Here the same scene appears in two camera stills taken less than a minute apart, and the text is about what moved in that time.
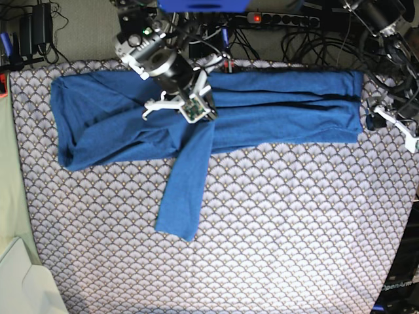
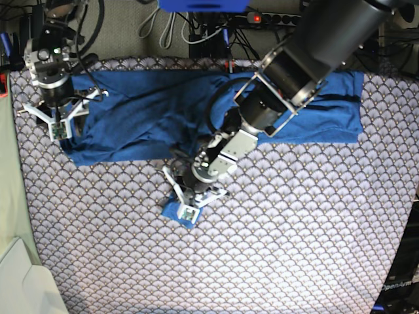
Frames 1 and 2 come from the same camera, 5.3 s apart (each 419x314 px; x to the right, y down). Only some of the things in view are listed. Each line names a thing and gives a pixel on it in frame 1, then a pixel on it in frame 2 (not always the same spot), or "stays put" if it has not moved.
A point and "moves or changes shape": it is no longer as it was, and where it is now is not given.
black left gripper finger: [209, 102] to [79, 124]
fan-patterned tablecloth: [309, 227] stays put
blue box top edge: [203, 6] stays put
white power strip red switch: [283, 19] stays put
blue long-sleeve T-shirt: [99, 119] moves or changes shape
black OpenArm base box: [400, 294] stays put
